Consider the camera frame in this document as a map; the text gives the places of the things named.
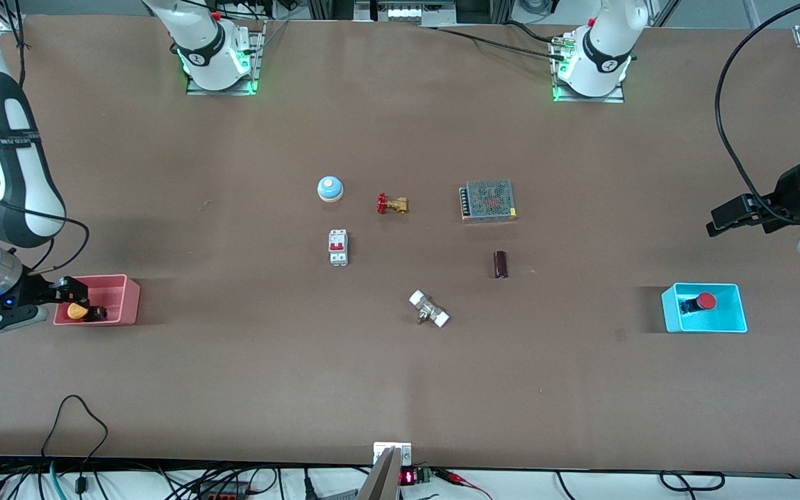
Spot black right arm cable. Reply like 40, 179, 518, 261
0, 191, 91, 275

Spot metal mesh power supply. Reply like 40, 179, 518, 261
460, 179, 519, 224

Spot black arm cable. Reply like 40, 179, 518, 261
0, 191, 91, 275
715, 0, 800, 224

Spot white device with slots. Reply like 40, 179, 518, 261
355, 0, 456, 26

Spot yellow push button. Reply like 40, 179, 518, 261
67, 302, 108, 324

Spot pink plastic box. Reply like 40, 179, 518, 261
53, 274, 142, 327

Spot thin black looped cable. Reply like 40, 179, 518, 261
40, 394, 109, 480

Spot thick black coiled cable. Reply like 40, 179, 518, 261
659, 470, 726, 493

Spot red push button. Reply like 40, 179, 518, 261
679, 292, 718, 317

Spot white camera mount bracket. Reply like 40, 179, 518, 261
373, 442, 413, 467

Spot red clip lead cable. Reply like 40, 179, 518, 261
435, 469, 492, 500

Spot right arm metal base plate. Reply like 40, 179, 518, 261
186, 19, 266, 96

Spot black cable to base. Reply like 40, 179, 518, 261
417, 21, 567, 60

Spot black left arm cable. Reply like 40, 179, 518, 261
715, 0, 800, 224

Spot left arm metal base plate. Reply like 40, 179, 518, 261
551, 35, 625, 103

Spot white circuit breaker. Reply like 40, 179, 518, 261
328, 228, 349, 267

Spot cyan plastic box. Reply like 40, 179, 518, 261
661, 282, 749, 334

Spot grey metal bar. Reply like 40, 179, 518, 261
358, 448, 402, 500

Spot teal cable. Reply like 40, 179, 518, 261
49, 460, 69, 500

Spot metal valve white caps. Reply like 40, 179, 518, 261
408, 290, 451, 328

